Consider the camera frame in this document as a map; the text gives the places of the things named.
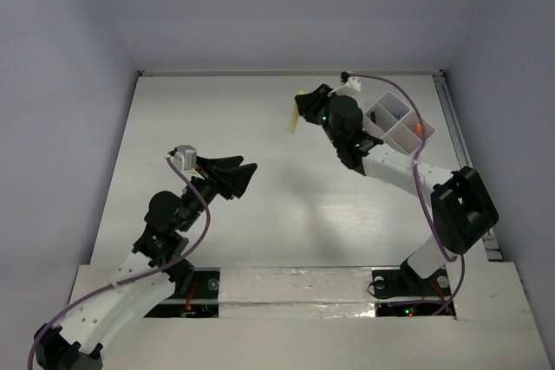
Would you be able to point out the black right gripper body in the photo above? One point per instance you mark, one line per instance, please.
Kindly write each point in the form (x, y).
(337, 142)

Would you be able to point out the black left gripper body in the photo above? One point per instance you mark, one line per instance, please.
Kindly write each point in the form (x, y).
(212, 177)

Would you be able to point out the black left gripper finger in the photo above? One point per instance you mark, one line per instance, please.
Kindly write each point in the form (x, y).
(209, 167)
(235, 180)

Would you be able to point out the yellow highlighter pen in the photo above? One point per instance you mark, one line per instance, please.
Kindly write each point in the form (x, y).
(292, 126)

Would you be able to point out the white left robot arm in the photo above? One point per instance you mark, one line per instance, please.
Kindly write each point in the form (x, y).
(79, 336)

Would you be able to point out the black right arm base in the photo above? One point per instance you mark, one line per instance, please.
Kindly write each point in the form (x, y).
(400, 292)

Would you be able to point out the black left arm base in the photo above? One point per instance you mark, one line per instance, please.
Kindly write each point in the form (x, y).
(201, 300)

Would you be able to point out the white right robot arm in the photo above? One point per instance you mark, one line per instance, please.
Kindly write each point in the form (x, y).
(455, 203)

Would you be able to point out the white divided organizer tray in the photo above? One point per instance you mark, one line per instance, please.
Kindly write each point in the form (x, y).
(399, 134)

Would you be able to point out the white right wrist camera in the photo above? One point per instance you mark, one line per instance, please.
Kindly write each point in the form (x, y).
(349, 85)

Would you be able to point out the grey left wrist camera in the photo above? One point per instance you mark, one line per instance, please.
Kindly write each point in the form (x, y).
(183, 161)

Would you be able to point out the aluminium rail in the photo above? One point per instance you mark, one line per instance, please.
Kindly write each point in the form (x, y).
(489, 240)

